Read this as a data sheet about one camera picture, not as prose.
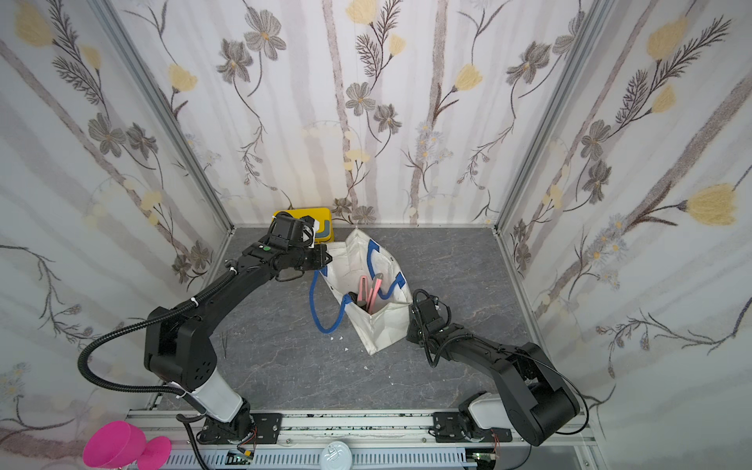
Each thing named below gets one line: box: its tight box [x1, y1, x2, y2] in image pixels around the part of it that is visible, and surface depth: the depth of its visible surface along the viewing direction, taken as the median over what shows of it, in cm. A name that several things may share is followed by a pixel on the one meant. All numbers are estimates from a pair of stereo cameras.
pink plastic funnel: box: [82, 421, 173, 470], surface depth 61 cm
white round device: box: [320, 440, 353, 470], surface depth 67 cm
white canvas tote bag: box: [309, 228, 414, 356], surface depth 89 cm
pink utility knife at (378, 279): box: [367, 272, 384, 313], surface depth 95 cm
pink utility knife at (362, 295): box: [357, 275, 369, 303], surface depth 98 cm
